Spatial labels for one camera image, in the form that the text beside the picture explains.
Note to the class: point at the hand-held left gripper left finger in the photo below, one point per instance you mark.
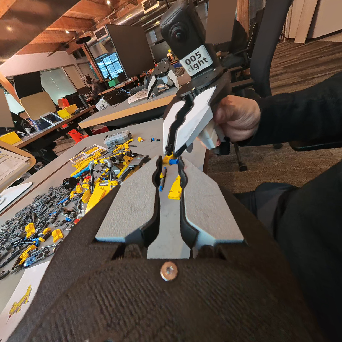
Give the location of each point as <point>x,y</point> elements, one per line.
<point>128,211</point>

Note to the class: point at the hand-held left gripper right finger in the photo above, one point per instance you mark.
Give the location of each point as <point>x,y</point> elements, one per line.
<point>211,211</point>

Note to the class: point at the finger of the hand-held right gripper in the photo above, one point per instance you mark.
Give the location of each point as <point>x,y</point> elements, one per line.
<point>169,117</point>
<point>195,123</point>

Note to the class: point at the short yellow beam with pins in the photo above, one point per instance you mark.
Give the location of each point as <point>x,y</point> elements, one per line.
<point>169,158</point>

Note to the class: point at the yellow rectangular building panel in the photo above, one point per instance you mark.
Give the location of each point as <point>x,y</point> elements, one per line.
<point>175,188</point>

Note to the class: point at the person's right forearm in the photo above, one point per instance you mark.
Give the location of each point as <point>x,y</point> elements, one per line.
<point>299,112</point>

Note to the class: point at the grey background desk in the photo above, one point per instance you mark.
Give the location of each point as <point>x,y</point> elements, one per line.
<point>125,112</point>

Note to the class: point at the person's right hand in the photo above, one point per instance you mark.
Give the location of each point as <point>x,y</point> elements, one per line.
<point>237,117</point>

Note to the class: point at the computer monitor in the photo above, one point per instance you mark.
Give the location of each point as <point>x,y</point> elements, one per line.
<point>160,52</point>

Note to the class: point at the yellow grey toy vehicle model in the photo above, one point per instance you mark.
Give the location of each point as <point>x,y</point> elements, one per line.
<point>106,181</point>

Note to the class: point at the unused hand-held gripper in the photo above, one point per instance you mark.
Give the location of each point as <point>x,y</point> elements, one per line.
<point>163,77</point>

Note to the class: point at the grey shaft with yellow lever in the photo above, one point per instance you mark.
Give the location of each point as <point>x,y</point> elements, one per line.
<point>162,179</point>

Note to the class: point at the yellow crossed beam assembly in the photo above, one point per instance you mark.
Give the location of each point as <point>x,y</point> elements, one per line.
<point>123,146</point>

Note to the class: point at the black chair caster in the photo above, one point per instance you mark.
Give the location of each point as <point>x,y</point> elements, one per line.
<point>243,166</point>

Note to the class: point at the grey box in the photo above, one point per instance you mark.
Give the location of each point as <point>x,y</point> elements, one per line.
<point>117,137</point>

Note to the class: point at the black partition panel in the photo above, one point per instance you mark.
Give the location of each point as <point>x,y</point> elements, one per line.
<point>128,50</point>

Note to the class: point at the green box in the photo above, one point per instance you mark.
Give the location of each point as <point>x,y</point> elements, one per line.
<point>113,82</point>

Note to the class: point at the yellow striped leaflet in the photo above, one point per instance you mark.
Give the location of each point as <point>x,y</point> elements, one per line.
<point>85,155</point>

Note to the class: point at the orange bag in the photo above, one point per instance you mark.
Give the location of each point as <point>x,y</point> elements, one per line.
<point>77,136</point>

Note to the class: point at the pile of small building pieces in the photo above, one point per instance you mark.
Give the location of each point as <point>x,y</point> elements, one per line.
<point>34,221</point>

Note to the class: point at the yellow storage box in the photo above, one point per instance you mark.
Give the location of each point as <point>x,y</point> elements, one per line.
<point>68,111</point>
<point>10,138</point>

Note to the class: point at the long wooden background table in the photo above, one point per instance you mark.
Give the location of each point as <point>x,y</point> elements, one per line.
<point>48,128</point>

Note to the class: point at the white flat tablet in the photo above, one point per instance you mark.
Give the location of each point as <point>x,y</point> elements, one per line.
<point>13,195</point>

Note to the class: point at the wooden tray with papers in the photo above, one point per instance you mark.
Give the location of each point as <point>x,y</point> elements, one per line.
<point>13,165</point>

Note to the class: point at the instruction booklet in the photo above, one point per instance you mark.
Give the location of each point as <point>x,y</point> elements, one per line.
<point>24,288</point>

